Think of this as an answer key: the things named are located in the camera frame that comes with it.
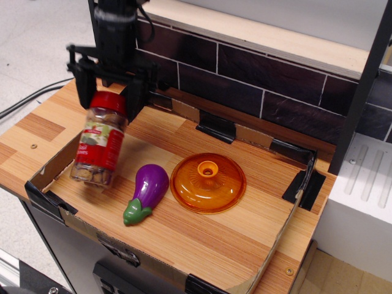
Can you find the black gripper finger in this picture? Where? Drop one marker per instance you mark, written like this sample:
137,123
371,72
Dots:
136,92
86,85

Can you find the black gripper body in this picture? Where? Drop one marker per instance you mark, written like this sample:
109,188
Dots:
115,56

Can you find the basil bottle red cap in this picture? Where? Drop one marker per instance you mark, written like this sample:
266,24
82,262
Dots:
101,139

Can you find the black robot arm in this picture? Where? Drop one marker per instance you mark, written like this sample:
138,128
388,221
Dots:
109,10

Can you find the cardboard fence with black tape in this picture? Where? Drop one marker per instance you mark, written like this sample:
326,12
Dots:
245,249

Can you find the purple toy eggplant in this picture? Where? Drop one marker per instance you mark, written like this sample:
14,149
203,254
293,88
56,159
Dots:
151,185

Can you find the orange glass pot lid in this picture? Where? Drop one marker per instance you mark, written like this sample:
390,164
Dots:
208,183

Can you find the white ribbed appliance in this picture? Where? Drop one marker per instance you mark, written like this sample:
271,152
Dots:
355,226

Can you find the dark upright shelf frame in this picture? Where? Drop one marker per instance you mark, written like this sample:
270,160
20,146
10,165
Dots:
303,89

